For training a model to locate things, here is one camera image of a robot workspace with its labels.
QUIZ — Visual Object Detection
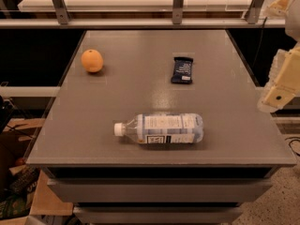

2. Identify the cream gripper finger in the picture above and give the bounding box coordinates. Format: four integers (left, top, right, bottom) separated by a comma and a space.
257, 47, 300, 113
267, 0, 290, 17

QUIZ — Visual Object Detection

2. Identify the dark blue rxbar wrapper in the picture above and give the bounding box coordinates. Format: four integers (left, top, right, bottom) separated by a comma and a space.
171, 56, 193, 84

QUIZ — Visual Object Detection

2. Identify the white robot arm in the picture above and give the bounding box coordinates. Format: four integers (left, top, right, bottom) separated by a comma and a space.
257, 0, 300, 113

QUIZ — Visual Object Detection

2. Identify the clear blue-label plastic bottle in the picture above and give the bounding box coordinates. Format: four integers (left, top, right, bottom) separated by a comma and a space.
114, 113, 203, 144

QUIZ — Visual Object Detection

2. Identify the grey drawer cabinet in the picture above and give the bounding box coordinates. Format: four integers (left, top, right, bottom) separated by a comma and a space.
27, 30, 295, 224

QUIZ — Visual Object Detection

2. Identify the orange fruit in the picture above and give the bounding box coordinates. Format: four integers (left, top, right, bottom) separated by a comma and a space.
81, 50, 104, 73

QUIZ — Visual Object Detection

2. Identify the cardboard box with clutter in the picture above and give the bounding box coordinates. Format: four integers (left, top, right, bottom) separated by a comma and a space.
0, 118, 78, 225

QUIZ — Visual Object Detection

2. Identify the black cable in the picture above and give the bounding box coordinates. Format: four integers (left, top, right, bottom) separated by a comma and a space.
284, 135, 300, 158

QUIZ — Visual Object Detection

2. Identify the metal frame rail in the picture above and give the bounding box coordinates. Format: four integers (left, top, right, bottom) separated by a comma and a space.
0, 0, 285, 29

